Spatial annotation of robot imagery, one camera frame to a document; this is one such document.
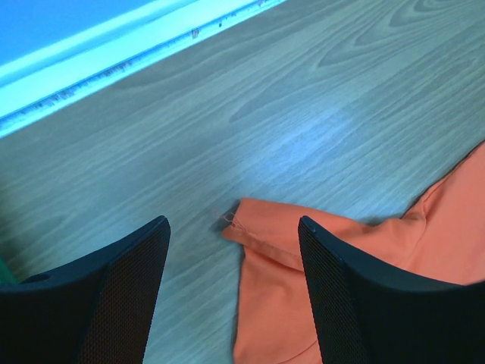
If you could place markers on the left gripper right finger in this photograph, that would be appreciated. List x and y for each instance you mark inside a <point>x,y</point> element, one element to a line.
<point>368,311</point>

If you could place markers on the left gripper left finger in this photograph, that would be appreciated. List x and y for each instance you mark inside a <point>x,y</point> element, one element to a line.
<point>95,309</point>

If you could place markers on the orange t shirt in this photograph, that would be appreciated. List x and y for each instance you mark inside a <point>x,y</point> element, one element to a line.
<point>441,236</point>

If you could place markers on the white table edge strip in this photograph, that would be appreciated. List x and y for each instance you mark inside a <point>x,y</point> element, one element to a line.
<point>55,53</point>

